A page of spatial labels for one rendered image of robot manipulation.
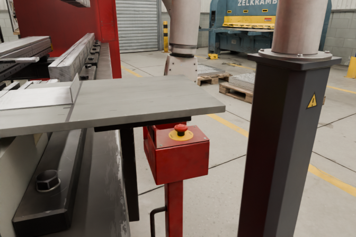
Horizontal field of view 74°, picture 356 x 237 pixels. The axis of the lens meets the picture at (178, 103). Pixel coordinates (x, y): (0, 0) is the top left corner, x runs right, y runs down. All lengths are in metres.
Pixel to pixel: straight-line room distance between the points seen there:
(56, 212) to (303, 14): 0.65
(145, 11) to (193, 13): 7.74
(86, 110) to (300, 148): 0.64
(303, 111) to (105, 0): 2.10
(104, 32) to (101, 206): 2.23
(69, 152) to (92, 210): 0.11
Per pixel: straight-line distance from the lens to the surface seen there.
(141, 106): 0.29
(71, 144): 0.44
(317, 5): 0.71
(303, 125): 0.76
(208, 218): 1.55
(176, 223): 0.93
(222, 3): 7.76
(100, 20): 2.49
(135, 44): 8.29
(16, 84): 0.47
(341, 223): 1.78
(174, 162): 0.67
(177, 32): 0.69
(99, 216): 0.33
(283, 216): 0.92
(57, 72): 0.80
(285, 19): 0.71
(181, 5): 0.69
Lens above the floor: 1.10
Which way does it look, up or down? 20 degrees down
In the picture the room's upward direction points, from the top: straight up
